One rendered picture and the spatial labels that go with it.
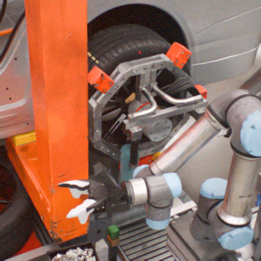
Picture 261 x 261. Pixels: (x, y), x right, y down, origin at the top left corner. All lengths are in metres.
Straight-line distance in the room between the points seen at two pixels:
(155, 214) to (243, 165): 0.30
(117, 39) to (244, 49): 0.86
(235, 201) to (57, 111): 0.69
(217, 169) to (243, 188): 1.92
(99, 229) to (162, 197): 1.12
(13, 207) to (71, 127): 0.72
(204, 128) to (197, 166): 1.94
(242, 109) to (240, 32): 1.45
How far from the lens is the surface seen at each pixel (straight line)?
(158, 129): 2.38
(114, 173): 2.93
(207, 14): 2.72
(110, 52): 2.36
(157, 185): 1.52
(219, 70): 2.97
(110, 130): 2.59
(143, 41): 2.41
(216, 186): 1.84
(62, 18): 1.70
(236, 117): 1.51
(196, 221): 1.94
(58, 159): 2.00
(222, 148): 3.73
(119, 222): 2.94
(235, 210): 1.70
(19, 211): 2.50
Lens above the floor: 2.27
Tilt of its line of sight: 37 degrees down
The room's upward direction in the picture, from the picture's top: 3 degrees clockwise
